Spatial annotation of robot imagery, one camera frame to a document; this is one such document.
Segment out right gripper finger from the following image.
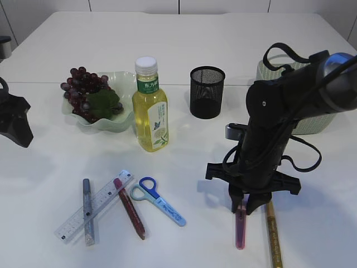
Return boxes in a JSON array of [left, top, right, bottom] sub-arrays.
[[246, 193, 271, 214], [230, 192, 243, 213]]

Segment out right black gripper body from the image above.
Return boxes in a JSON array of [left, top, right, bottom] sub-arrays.
[[205, 119, 301, 201]]

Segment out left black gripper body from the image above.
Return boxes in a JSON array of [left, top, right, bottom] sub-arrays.
[[1, 94, 33, 148]]

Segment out pink scissors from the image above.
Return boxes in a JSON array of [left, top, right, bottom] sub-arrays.
[[235, 199, 247, 250]]

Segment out artificial purple grape bunch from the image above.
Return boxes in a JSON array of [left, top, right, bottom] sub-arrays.
[[60, 66, 124, 123]]

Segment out yellow tea drink bottle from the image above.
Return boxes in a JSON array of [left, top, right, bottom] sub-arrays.
[[132, 56, 169, 152]]

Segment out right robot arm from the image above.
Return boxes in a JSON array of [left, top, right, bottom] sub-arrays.
[[206, 51, 356, 214]]

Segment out gold marker pen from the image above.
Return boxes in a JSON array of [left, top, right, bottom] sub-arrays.
[[265, 201, 283, 268]]

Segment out green plastic woven basket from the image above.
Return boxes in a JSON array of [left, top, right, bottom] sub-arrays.
[[256, 60, 335, 136]]

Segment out black mesh pen holder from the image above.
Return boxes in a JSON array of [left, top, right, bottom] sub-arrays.
[[190, 66, 225, 119]]

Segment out green scalloped plastic plate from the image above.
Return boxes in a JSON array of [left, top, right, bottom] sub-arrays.
[[62, 71, 137, 132]]

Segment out clear plastic ruler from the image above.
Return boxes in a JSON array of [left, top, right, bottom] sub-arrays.
[[54, 170, 134, 243]]

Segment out red glitter pen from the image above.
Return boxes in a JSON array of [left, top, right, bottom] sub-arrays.
[[113, 178, 146, 240]]

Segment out silver glitter pen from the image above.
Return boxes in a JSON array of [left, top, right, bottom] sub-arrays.
[[83, 179, 95, 247]]

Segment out blue scissors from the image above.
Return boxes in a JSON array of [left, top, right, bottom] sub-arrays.
[[129, 176, 186, 227]]

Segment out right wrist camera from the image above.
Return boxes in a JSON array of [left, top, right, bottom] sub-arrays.
[[225, 123, 247, 141]]

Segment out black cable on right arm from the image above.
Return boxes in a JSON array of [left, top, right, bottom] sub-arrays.
[[222, 42, 357, 174]]

